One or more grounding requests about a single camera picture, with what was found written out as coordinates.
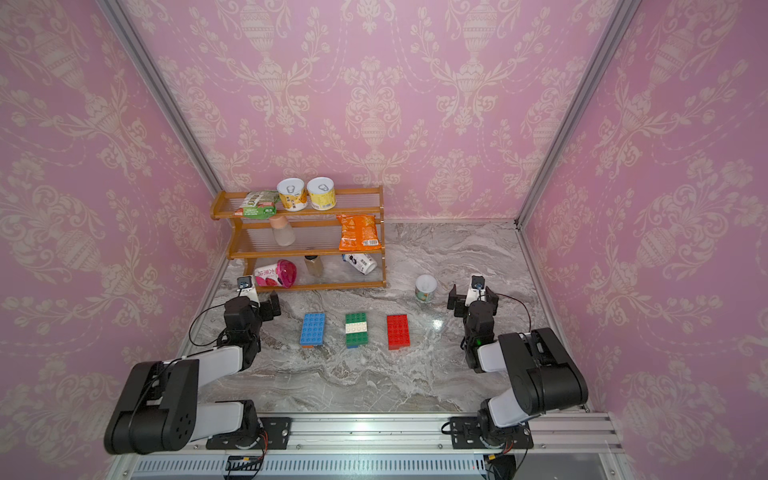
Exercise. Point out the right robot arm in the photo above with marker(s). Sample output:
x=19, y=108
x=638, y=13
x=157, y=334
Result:
x=542, y=375

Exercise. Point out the aluminium front rail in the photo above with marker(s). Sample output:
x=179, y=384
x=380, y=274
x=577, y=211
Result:
x=567, y=445

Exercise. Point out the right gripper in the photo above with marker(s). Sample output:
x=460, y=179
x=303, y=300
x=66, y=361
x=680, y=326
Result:
x=460, y=301

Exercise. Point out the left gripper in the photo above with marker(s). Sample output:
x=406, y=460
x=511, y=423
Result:
x=268, y=312

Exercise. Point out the left yellow noodle cup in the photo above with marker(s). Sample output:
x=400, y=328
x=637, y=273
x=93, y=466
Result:
x=293, y=194

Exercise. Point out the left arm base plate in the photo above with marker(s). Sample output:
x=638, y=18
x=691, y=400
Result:
x=268, y=433

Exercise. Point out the orange chip bag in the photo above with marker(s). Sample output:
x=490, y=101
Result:
x=358, y=233

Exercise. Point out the light blue brick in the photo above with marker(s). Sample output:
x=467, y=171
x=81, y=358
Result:
x=314, y=318
x=313, y=330
x=311, y=339

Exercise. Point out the white lid green can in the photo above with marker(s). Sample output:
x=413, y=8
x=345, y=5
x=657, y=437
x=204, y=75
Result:
x=425, y=288

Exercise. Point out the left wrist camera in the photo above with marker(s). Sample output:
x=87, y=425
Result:
x=246, y=286

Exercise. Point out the right yellow noodle cup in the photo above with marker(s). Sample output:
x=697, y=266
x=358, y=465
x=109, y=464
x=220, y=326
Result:
x=322, y=193

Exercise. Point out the white brick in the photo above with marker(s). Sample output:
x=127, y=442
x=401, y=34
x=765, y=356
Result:
x=356, y=327

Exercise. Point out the green white snack packet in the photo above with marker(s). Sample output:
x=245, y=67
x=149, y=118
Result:
x=258, y=205

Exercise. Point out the clear plastic bottle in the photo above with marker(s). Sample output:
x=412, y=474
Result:
x=282, y=230

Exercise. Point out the wooden three-tier shelf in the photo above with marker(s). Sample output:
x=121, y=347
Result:
x=252, y=242

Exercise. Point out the white black lying can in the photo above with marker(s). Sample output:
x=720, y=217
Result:
x=361, y=262

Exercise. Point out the small brown jar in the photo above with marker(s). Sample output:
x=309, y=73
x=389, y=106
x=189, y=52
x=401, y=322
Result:
x=314, y=265

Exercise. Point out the yellow noodle cup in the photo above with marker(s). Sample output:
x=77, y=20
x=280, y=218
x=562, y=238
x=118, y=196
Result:
x=293, y=194
x=322, y=193

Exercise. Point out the red brick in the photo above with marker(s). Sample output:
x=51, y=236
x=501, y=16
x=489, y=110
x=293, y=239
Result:
x=397, y=321
x=398, y=333
x=398, y=342

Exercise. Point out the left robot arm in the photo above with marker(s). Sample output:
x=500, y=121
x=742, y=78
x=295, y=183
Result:
x=158, y=409

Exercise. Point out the pink lying cup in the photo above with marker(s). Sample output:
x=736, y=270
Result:
x=281, y=274

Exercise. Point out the green brick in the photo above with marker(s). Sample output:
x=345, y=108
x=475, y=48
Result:
x=353, y=340
x=358, y=317

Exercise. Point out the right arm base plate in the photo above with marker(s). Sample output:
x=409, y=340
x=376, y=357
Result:
x=477, y=433

